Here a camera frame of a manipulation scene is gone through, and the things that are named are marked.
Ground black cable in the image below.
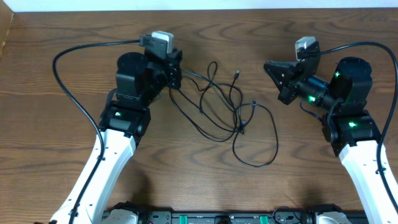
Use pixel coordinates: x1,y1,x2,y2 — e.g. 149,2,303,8
169,61,245,143
231,98,279,169

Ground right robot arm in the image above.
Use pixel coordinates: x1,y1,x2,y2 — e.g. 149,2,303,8
264,37,397,223

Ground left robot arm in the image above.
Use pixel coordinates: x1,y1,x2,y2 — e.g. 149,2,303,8
50,49,182,223

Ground right camera cable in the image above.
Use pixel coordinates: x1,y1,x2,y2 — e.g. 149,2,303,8
300,41,398,212

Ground camera cable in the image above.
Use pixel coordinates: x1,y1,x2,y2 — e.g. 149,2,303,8
300,41,398,212
52,39,141,224

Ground left camera cable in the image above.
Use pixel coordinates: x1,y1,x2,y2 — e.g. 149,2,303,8
52,39,141,224

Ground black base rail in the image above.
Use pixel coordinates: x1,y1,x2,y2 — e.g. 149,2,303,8
102,202,369,224

